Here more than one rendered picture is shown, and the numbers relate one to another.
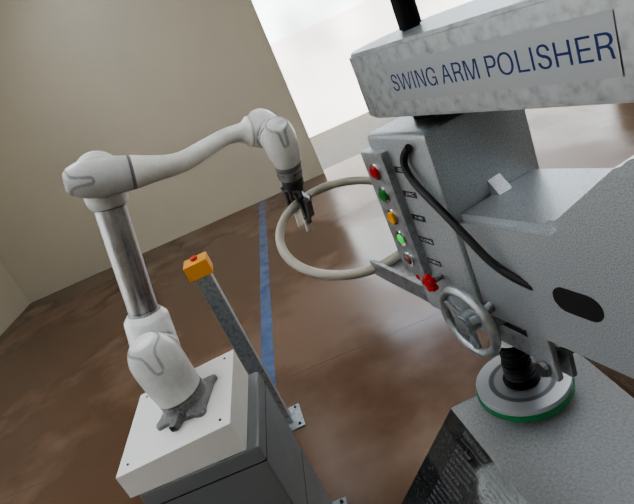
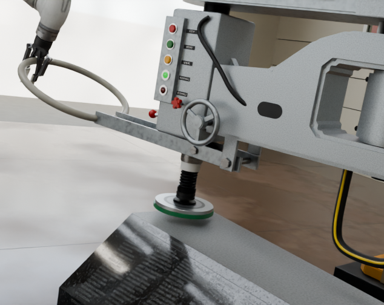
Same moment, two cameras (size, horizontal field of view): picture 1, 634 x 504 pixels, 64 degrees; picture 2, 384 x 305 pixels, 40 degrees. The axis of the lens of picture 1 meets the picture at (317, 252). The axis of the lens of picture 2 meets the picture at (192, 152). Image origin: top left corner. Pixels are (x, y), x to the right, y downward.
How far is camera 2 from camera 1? 1.04 m
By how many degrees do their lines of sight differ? 38
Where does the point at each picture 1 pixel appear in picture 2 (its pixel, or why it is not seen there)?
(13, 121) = not seen: outside the picture
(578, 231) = (287, 69)
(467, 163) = (228, 42)
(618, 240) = (304, 72)
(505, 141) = (243, 45)
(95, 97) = not seen: outside the picture
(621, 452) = (236, 238)
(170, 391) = not seen: outside the picture
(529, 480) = (188, 239)
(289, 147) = (63, 13)
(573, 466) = (212, 239)
